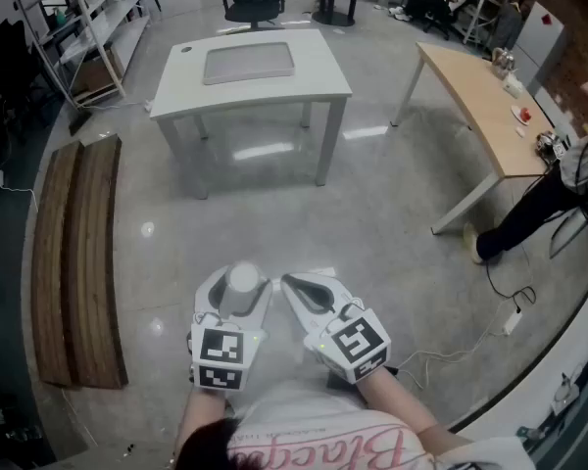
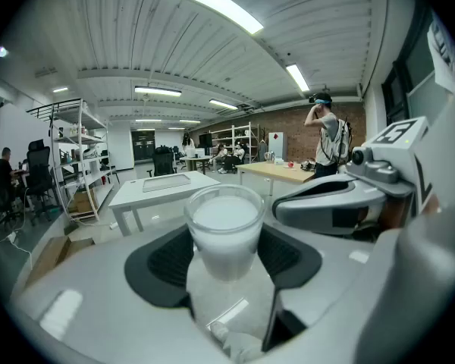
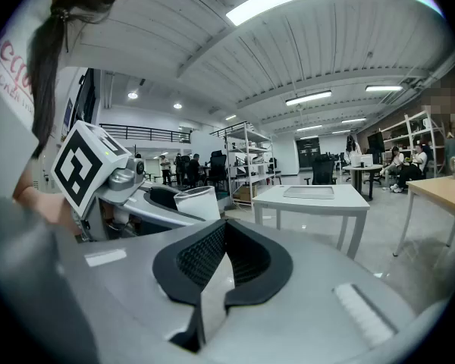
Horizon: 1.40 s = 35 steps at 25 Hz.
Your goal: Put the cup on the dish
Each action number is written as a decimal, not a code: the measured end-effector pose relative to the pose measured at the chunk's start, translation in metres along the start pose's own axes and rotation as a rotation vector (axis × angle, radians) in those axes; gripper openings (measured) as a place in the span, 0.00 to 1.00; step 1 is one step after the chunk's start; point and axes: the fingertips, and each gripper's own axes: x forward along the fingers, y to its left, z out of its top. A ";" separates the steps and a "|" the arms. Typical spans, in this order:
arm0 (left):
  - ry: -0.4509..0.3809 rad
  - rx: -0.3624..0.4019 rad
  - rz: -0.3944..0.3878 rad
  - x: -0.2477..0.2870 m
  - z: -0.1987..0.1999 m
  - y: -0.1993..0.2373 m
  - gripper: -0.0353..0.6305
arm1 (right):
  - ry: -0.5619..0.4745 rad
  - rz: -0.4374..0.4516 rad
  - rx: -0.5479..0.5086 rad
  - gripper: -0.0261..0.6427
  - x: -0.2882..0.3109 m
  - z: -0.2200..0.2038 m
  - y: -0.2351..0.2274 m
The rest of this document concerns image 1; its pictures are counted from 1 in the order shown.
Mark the metal kettle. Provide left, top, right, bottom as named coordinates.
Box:
left=490, top=46, right=517, bottom=80

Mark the grey cabinet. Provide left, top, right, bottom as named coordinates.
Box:
left=511, top=0, right=567, bottom=98

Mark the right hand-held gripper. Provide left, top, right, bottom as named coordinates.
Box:
left=279, top=271, right=393, bottom=385

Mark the white tissue box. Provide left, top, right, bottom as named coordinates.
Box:
left=501, top=76, right=526, bottom=99

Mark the grey tray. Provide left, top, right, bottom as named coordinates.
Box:
left=203, top=40, right=296, bottom=86

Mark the white cable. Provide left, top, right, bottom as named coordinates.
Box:
left=1, top=185, right=40, bottom=214
left=395, top=320, right=512, bottom=392

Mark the person's left forearm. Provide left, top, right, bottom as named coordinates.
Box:
left=172, top=387, right=227, bottom=462

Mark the white cylindrical object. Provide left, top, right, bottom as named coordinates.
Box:
left=219, top=259, right=269, bottom=317

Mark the light wooden table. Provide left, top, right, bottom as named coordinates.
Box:
left=390, top=41, right=565, bottom=237

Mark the cardboard box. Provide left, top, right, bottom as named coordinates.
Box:
left=74, top=49, right=124, bottom=100

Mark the black cable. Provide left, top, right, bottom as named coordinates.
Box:
left=483, top=257, right=538, bottom=313

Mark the brown wooden plank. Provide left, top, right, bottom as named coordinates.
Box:
left=30, top=139, right=85, bottom=387
left=61, top=133, right=129, bottom=391

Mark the person's right forearm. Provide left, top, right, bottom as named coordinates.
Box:
left=360, top=367, right=472, bottom=452

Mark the person's white printed shirt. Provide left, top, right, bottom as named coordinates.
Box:
left=223, top=378, right=536, bottom=470

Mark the white rectangular table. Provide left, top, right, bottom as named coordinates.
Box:
left=149, top=27, right=355, bottom=201

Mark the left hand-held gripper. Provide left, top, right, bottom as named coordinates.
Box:
left=185, top=263, right=274, bottom=394

